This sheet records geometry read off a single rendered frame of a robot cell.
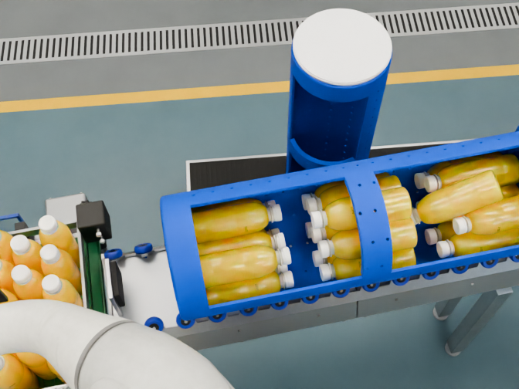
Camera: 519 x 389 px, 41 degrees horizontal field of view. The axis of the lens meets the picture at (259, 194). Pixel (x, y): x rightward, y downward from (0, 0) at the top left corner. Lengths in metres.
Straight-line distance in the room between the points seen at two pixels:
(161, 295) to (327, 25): 0.89
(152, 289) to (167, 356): 1.06
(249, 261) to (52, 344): 0.78
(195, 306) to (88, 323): 0.74
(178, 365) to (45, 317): 0.21
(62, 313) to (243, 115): 2.37
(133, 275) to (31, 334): 0.94
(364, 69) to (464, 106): 1.36
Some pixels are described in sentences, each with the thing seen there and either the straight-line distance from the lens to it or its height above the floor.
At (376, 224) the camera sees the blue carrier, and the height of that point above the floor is 1.22.
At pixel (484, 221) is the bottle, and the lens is 1.62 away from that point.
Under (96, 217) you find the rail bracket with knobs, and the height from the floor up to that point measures 1.00.
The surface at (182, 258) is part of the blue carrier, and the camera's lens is 1.43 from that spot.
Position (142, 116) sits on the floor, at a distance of 3.15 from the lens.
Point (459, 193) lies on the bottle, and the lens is 1.59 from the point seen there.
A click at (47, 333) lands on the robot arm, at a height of 1.79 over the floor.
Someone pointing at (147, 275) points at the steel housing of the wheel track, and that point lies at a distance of 1.75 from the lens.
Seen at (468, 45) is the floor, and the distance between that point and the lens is 3.48.
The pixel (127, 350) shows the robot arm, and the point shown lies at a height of 1.86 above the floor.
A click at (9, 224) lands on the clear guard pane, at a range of 1.92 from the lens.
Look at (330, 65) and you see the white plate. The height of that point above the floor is 1.04.
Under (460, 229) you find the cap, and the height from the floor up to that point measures 1.12.
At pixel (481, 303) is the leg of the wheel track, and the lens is 2.26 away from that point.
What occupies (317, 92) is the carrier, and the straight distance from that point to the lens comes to 1.94.
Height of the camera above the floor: 2.52
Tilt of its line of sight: 61 degrees down
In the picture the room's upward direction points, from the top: 1 degrees counter-clockwise
